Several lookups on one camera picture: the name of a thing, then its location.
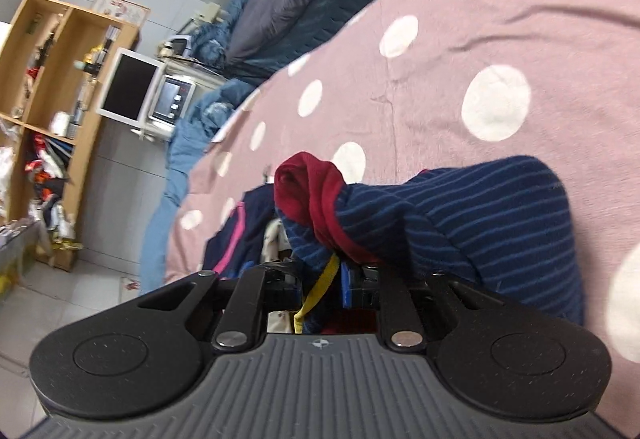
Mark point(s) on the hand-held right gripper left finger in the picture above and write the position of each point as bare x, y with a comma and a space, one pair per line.
282, 291

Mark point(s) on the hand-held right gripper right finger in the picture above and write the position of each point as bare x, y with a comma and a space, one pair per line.
344, 286

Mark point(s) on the stack of clothes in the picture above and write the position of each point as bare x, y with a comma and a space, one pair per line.
240, 229

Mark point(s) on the navy and red knit sweater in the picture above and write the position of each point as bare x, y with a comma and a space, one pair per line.
450, 219

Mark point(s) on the light blue denim cloth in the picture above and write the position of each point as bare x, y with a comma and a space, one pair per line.
190, 139

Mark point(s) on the white appliance with display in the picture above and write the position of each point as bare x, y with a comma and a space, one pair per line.
172, 96

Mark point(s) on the white framed monitor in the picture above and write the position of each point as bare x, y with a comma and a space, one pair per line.
129, 86

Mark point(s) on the pink polka dot blanket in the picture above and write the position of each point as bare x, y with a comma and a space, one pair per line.
440, 44

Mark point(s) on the blue cloth heap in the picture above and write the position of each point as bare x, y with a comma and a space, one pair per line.
222, 31

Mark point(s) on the metal table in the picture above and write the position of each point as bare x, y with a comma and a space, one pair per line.
15, 244

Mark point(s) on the wooden shelf unit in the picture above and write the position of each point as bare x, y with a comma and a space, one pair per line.
60, 84

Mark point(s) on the wall poster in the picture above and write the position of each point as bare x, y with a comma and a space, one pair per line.
122, 9

